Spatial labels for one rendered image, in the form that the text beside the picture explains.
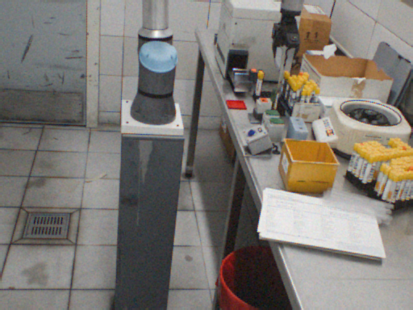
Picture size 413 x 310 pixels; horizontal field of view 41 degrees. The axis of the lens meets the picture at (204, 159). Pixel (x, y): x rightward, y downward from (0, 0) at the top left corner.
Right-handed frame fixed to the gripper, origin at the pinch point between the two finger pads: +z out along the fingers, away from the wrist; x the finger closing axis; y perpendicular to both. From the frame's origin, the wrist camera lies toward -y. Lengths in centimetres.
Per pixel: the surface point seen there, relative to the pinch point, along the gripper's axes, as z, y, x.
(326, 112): 12.3, -7.9, -16.5
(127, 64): 62, 164, 48
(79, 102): 87, 159, 78
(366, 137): 9.0, -32.8, -20.4
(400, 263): 18, -82, -11
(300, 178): 13, -52, 6
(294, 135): 9.1, -33.0, 3.0
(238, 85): 13.3, 15.4, 10.6
